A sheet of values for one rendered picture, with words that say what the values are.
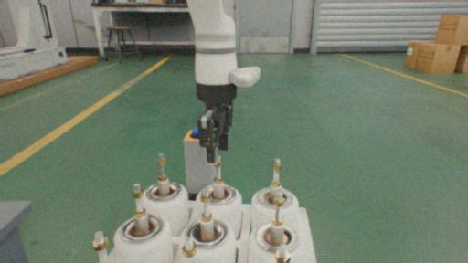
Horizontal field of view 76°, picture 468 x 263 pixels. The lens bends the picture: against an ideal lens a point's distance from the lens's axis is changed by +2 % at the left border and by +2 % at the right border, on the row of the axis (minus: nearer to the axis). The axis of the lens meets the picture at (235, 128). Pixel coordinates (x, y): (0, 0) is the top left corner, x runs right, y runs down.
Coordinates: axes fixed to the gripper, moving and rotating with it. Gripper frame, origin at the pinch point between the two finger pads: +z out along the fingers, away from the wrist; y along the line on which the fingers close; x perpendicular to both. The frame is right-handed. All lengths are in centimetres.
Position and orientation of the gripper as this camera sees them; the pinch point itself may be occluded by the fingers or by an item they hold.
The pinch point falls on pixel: (218, 151)
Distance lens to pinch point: 59.4
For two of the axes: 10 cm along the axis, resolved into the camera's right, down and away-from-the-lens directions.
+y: -2.7, 3.4, -9.0
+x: 9.6, 1.0, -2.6
